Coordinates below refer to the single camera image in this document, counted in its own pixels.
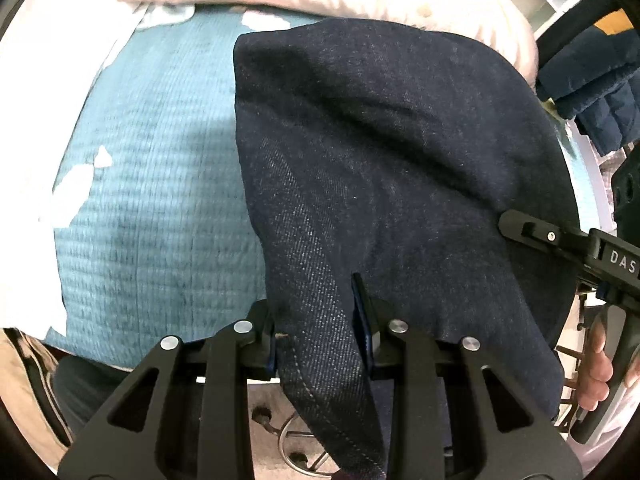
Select person's right hand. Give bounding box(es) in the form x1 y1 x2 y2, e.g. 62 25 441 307
575 320 613 412

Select teal quilted bed cover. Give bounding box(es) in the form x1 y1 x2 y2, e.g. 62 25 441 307
46 6 311 368

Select navy puffer jacket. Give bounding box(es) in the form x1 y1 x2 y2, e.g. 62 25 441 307
536 26 639 156

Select swivel chair chrome base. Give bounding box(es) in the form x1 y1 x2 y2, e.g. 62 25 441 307
250 406 335 479

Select white pillow with green leaf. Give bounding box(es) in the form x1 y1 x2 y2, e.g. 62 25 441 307
0 0 147 331

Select dark blue denim jeans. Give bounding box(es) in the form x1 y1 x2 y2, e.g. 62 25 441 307
233 18 578 479

